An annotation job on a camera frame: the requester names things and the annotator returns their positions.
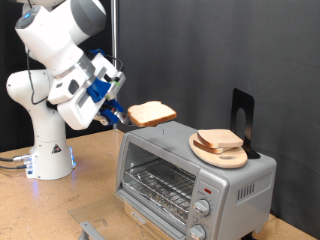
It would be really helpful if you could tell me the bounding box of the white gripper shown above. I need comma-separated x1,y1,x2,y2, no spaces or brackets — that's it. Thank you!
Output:
48,67,110,131

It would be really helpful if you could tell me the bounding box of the metal spatula with blue block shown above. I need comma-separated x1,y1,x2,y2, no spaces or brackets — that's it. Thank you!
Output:
99,99,141,127

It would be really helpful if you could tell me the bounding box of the glass oven door with handle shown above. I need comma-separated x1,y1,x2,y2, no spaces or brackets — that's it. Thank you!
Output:
68,190,178,240

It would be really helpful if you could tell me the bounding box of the aluminium foil oven tray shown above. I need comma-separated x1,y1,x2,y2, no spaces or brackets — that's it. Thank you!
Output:
123,166,193,224

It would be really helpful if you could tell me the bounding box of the wooden riser under oven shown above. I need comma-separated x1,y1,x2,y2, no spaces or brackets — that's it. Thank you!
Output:
123,203,176,240

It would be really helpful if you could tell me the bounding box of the silver oven knob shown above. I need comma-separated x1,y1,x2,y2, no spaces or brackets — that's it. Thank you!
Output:
193,199,212,218
188,224,208,240

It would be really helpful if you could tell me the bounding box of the silver toaster oven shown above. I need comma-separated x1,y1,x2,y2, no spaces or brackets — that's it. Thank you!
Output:
114,120,278,240

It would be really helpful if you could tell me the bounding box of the black backdrop curtain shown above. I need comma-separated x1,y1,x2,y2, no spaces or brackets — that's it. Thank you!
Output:
0,0,114,153

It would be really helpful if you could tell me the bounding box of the vertical metal pole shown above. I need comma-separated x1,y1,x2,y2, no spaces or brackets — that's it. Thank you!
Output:
110,0,119,130

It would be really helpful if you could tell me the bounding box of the dark grey backdrop curtain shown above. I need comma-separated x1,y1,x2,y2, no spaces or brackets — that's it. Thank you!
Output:
116,0,320,239

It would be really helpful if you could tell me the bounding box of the round wooden cutting board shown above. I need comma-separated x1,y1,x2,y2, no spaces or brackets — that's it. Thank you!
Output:
188,132,249,169

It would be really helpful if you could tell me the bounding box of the black metal bookend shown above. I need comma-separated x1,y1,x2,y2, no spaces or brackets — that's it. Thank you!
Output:
230,88,262,160

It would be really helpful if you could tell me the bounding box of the white wrist camera blue mount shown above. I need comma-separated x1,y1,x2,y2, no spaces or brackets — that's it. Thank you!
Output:
85,48,127,103

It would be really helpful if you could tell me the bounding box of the metal oven wire rack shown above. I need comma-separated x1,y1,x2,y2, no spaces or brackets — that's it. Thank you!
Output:
123,159,197,221

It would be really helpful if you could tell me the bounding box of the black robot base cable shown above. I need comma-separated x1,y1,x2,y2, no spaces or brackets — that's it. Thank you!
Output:
0,163,29,171
0,153,33,163

